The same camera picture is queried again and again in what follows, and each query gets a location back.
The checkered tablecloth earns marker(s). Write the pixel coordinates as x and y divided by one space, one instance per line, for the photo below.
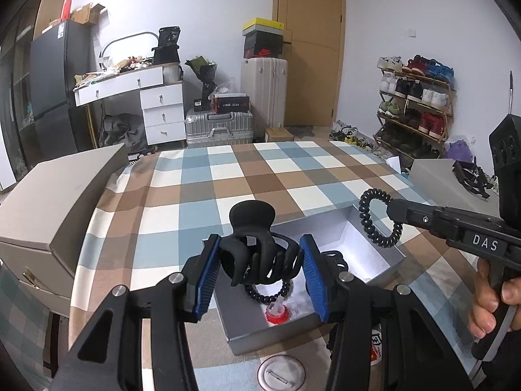
171 211

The small black hair claw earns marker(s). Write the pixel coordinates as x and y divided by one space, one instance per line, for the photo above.
336 258

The black red shoe box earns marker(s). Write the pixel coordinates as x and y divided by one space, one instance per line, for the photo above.
262 47

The dark shelf unit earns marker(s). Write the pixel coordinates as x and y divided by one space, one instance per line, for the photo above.
16 89

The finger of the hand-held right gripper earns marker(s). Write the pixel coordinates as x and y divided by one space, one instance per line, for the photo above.
411 208
423 225

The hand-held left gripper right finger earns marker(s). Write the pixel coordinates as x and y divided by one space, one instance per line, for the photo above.
313 277

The white round badge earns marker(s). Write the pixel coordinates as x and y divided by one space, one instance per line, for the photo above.
285 374

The dark wrapped bouquet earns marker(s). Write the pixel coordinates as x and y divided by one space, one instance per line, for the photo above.
203 71

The wooden door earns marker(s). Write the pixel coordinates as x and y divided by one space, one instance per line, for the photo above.
313 49

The person's right hand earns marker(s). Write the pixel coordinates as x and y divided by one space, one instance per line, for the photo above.
484 305

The silver suitcase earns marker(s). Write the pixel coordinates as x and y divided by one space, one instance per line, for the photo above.
219 130

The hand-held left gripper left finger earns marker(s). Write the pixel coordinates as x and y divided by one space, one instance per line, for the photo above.
207 277

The black spiral tie red charm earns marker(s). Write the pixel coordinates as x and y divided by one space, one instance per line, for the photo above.
254 294

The purple bag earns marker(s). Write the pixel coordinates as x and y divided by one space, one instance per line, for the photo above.
460 148

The red paper bag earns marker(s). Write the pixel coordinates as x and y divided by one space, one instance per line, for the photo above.
67 8

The small cardboard box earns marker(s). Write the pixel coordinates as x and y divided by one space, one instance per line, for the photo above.
279 134

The open cardboard boxes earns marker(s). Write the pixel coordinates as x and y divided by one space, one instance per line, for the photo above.
87 14

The grey cloth heap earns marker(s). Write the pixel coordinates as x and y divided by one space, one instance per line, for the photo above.
122 132

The white vanity desk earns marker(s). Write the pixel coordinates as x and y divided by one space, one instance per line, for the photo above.
163 110

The black flat box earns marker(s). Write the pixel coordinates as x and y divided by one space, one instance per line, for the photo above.
230 104

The grey drawer cabinet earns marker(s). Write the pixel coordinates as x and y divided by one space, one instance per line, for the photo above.
53 195

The white ribbed bin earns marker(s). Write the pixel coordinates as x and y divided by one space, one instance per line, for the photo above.
173 74

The black bag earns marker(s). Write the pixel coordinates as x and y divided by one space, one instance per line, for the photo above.
167 47

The vanity clutter pile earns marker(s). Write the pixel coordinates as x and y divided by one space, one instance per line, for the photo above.
118 67

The flat cardboard panel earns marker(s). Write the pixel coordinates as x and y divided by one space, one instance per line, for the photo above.
51 4

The dark grey fridge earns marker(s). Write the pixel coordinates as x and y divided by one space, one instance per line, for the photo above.
57 73

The shoe rack with shoes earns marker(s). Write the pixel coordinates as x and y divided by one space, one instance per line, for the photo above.
415 106

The grey cardboard box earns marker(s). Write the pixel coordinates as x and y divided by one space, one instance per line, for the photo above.
244 326

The black pole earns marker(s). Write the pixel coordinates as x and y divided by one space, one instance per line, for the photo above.
510 93

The small black box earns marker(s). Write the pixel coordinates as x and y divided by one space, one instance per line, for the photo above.
198 104

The large black hair claw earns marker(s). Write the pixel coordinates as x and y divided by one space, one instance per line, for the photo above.
252 260

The shoes on floor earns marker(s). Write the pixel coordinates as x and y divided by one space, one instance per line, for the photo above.
350 135

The white suitcase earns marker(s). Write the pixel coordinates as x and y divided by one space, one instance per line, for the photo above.
264 89

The oval mirror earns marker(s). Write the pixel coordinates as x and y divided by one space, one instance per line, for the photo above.
130 44

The yellow lid shoe box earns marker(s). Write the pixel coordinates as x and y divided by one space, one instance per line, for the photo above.
262 26

